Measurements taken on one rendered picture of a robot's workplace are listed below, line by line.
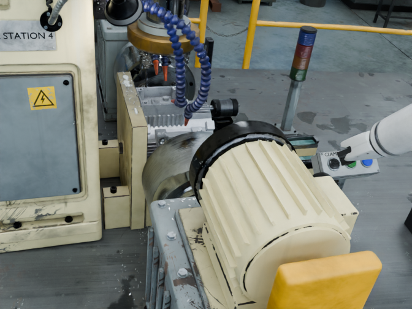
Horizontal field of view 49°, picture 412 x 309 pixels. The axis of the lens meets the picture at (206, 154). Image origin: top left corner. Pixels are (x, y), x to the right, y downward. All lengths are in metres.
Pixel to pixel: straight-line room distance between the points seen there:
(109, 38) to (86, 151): 0.62
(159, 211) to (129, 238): 0.46
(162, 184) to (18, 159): 0.33
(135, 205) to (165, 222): 0.44
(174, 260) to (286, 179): 0.25
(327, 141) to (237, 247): 1.27
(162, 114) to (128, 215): 0.30
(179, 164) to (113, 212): 0.36
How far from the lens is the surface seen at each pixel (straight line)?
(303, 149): 1.58
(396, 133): 0.97
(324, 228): 0.60
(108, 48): 1.65
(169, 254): 0.78
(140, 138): 1.13
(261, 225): 0.60
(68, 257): 1.27
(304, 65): 1.70
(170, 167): 1.00
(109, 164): 1.47
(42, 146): 1.08
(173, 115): 1.23
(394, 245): 1.49
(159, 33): 1.11
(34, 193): 1.17
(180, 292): 0.73
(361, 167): 1.28
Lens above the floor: 1.74
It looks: 35 degrees down
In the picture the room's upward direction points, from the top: 7 degrees clockwise
